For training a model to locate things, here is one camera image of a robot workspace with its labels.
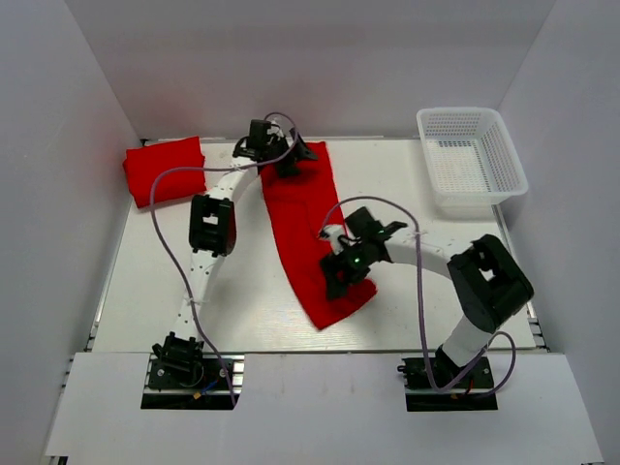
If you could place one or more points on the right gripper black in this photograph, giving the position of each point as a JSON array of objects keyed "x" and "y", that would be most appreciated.
[{"x": 332, "y": 264}]

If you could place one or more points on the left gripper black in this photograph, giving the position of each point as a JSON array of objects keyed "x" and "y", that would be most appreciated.
[{"x": 300, "y": 150}]

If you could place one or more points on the red t shirt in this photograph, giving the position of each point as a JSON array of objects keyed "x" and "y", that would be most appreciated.
[
  {"x": 297, "y": 206},
  {"x": 143, "y": 165}
]

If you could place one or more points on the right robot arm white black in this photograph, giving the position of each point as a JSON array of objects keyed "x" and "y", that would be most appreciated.
[{"x": 490, "y": 286}]

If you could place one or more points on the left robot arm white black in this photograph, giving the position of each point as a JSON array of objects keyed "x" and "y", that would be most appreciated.
[{"x": 212, "y": 235}]

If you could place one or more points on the white plastic mesh basket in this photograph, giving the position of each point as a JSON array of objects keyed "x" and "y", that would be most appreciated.
[{"x": 470, "y": 157}]

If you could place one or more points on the folded red t shirt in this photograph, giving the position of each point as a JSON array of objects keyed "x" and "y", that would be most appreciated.
[{"x": 143, "y": 165}]

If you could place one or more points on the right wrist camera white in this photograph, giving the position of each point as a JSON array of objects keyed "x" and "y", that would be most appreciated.
[{"x": 331, "y": 233}]

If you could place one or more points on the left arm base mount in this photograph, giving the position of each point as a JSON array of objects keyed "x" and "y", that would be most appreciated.
[{"x": 182, "y": 376}]

